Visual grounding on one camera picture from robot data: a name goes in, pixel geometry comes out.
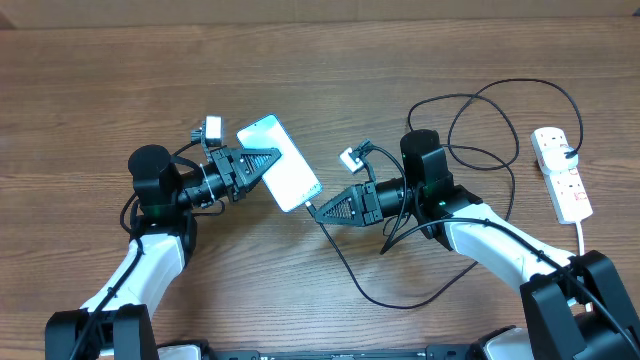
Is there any white power strip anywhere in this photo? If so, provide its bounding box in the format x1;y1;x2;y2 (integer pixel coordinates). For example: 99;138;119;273
530;127;593;224

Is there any cardboard wall panel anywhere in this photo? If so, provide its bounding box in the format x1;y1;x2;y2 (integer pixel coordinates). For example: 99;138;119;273
1;0;639;30

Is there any white power strip cord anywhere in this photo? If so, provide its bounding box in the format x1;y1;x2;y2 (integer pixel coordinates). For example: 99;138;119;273
575;221;594;314

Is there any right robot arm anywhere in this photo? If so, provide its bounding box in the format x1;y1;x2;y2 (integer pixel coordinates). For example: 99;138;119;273
309;130;639;360

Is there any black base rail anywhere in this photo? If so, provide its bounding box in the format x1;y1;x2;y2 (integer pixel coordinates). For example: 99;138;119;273
157;339;526;360

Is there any Samsung Galaxy smartphone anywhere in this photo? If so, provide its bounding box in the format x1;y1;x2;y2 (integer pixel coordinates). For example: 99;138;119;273
236;114;322;213

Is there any black USB charging cable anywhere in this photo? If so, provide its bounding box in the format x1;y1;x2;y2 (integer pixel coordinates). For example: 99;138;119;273
304;78;585;310

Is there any white charger plug adapter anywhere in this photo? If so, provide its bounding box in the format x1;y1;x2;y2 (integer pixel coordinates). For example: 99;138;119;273
538;146;579;175

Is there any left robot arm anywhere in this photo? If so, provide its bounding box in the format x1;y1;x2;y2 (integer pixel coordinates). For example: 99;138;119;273
45;145;281;359

